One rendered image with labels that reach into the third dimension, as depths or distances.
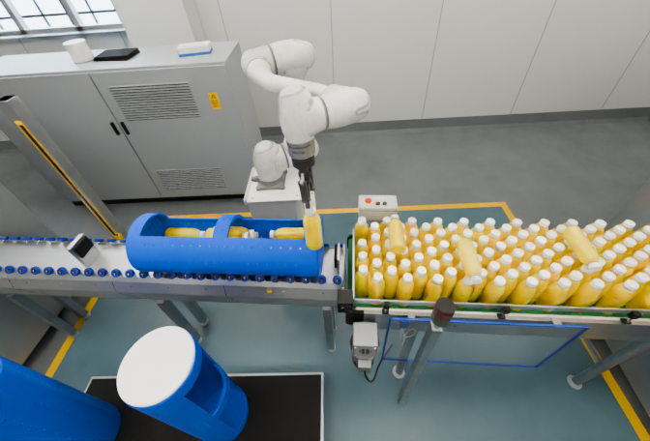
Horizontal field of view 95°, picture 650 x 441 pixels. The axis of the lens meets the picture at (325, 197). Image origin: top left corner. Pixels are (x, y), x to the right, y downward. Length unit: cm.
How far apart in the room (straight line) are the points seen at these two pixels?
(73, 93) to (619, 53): 553
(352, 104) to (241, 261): 83
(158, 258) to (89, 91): 193
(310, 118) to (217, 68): 180
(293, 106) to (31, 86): 280
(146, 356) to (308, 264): 70
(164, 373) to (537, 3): 430
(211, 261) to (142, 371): 45
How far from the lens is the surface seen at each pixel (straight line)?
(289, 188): 185
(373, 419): 227
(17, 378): 188
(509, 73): 445
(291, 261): 132
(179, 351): 141
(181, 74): 274
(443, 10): 388
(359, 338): 147
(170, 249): 151
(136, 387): 144
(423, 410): 232
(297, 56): 141
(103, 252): 209
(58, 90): 333
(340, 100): 92
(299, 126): 88
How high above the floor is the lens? 223
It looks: 44 degrees down
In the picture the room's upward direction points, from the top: 5 degrees counter-clockwise
